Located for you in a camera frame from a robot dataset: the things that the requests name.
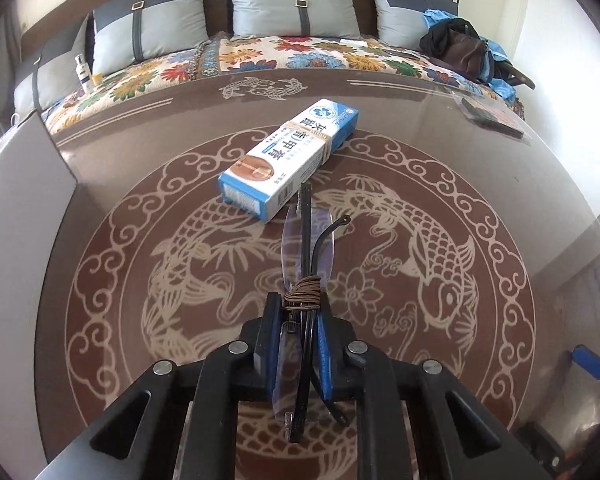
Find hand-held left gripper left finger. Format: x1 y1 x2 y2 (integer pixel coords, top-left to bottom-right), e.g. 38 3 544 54
35 292 286 480

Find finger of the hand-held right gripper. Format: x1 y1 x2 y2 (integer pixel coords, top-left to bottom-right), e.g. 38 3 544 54
555 342 600 386

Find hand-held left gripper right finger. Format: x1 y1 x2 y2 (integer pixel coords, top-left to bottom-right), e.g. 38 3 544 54
315 304 551 480

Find black rimless eyeglasses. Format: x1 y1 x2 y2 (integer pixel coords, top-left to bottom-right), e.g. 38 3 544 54
279 182 353 443

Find blue and white toothpaste box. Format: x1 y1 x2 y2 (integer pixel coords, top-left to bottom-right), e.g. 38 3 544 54
218 98 362 223

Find large white cardboard box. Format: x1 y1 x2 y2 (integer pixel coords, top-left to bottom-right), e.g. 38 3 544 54
0 110 81 480

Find clear plastic packet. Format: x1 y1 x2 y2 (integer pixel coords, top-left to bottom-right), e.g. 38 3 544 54
447 85 527 141

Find floral blanket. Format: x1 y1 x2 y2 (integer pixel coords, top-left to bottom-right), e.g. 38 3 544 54
42 34 526 135

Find grey pillow gold buckle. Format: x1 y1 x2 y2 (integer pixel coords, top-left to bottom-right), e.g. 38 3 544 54
92 0 212 77

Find dark brown handbag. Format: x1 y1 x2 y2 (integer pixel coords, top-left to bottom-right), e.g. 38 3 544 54
420 19 487 82

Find white pump bottle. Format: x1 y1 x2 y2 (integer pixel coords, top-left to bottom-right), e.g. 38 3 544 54
75 54 94 94

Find grey pillow silver buckle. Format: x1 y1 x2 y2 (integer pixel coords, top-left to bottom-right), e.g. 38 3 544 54
221 0 364 39

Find grey pillow without buckle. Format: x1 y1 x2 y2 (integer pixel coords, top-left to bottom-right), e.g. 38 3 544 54
370 0 459 52

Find grey pillow narrow strap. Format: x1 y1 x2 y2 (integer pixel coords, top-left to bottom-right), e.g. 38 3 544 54
14 17 89 112

